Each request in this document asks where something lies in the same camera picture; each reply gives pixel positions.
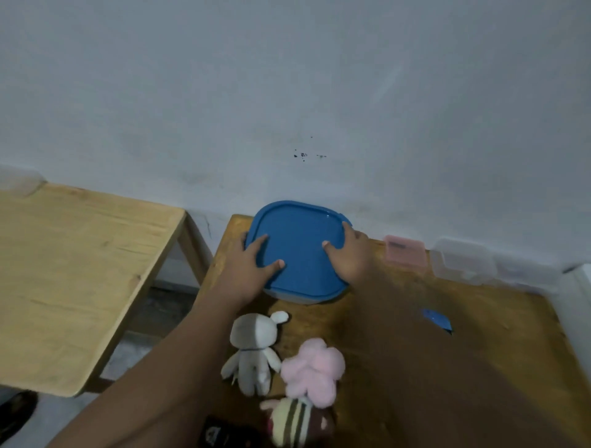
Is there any light wooden side table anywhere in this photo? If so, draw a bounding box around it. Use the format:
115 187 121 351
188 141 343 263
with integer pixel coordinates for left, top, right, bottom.
0 182 214 398

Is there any small blue plastic piece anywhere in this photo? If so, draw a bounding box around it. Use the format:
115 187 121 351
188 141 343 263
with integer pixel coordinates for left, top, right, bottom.
421 309 453 334

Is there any blue square container lid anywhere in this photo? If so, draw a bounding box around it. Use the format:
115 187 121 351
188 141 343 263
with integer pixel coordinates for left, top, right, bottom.
244 200 353 300

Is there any clear plastic storage box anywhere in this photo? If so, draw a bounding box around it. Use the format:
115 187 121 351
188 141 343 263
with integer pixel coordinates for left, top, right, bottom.
493 253 563 295
430 237 498 286

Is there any clear plastic food container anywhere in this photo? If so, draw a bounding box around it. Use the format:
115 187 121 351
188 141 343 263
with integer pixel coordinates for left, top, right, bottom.
264 285 348 306

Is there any pink fluffy plush toy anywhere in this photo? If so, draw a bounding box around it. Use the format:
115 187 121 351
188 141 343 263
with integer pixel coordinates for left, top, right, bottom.
280 337 346 410

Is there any black printed pouch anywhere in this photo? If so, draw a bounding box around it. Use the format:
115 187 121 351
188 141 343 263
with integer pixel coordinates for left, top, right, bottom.
198 415 274 448

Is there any person's black shoe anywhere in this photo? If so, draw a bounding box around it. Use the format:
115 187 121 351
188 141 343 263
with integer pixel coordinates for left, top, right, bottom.
0 390 39 445

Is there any striped plush toy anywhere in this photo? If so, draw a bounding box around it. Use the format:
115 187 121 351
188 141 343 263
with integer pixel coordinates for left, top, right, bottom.
259 396 336 448

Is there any person's left hand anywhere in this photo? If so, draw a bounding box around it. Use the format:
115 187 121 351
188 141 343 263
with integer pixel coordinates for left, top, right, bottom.
213 233 286 311

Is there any small pink plastic box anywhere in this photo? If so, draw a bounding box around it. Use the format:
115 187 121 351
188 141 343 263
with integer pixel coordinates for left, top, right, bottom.
384 234 429 271

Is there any person's right hand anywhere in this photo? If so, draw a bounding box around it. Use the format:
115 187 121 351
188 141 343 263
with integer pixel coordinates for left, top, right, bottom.
321 221 376 288

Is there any person's left forearm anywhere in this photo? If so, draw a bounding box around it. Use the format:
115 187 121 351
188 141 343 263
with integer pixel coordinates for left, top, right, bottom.
45 288 260 448

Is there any white plush bunny toy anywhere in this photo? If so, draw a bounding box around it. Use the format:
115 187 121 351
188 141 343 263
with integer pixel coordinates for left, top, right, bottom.
220 310 290 398

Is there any person's right forearm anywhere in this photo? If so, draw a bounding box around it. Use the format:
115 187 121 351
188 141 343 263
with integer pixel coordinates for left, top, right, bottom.
341 272 575 448

